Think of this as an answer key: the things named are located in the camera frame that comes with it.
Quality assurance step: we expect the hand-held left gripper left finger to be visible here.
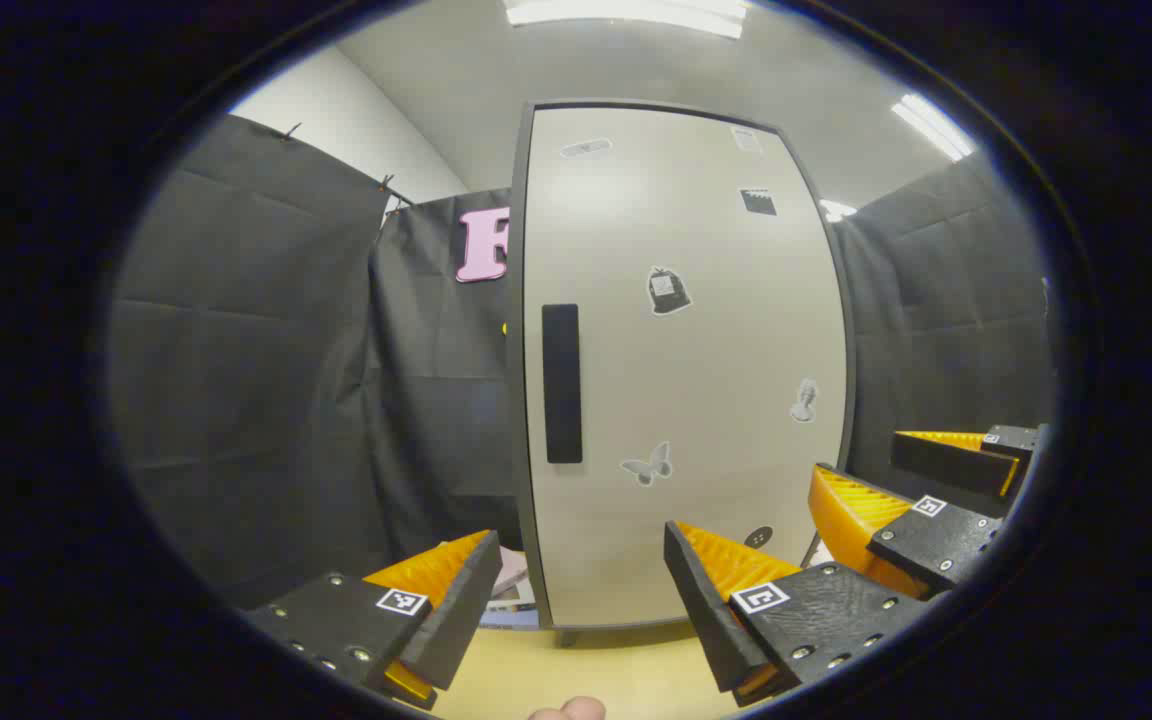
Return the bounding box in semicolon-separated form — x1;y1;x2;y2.
246;530;504;713

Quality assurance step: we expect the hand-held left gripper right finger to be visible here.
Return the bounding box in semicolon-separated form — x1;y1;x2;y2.
663;520;930;706

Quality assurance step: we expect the dark grey cabinet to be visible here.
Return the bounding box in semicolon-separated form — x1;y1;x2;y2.
508;98;858;647

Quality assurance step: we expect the black cabinet door handle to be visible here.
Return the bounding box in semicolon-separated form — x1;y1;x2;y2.
542;304;583;465

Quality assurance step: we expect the blue book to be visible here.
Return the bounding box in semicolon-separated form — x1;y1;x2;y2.
479;603;541;631

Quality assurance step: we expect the black backdrop cloth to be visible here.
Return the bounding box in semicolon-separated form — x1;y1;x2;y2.
829;153;1059;506
111;113;394;606
371;188;527;563

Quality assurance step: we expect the long ceiling light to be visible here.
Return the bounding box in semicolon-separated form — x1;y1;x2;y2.
891;93;977;161

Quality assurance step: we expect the large ceiling light panel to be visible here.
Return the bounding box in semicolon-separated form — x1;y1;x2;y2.
504;0;749;39

